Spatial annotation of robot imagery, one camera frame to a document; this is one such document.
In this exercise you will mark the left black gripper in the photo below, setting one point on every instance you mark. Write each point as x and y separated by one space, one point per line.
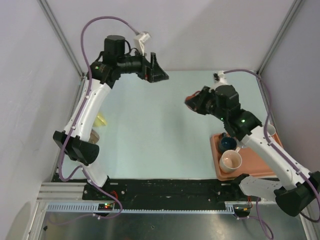
151 71

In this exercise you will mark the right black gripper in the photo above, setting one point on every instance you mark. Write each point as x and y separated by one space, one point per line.
204 94

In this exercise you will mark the small red-orange mug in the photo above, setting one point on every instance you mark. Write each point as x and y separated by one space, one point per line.
190 97

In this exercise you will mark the blue striped ceramic mug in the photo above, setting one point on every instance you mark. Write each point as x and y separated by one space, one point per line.
226 143

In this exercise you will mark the large pink mug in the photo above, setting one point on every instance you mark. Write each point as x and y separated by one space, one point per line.
230 160

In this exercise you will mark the yellow mug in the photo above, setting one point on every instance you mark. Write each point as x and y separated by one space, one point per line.
99 120

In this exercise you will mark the grey printed mug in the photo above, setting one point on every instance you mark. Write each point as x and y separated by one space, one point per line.
271 130

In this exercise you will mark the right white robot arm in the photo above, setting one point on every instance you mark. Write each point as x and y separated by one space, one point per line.
296 187

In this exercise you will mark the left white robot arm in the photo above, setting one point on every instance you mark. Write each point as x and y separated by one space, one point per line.
112 62

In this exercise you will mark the brown striped mug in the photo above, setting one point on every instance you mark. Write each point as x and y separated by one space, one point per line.
94 137

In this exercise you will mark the orange plastic tray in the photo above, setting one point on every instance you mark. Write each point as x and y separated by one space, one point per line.
252 164

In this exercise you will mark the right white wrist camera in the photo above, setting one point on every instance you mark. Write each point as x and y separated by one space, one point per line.
219 79

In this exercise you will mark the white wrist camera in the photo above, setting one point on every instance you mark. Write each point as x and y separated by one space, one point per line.
140 40
219 79

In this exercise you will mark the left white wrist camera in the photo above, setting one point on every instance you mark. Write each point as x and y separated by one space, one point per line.
140 40

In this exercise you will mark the grey slotted cable duct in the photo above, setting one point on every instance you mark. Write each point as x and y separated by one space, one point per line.
72 207

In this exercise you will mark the left aluminium frame post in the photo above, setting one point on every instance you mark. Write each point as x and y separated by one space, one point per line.
56 27

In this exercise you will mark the aluminium frame post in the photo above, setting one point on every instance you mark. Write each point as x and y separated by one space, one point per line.
279 36
56 27

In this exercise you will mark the right aluminium frame post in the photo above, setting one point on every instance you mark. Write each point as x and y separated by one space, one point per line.
279 36

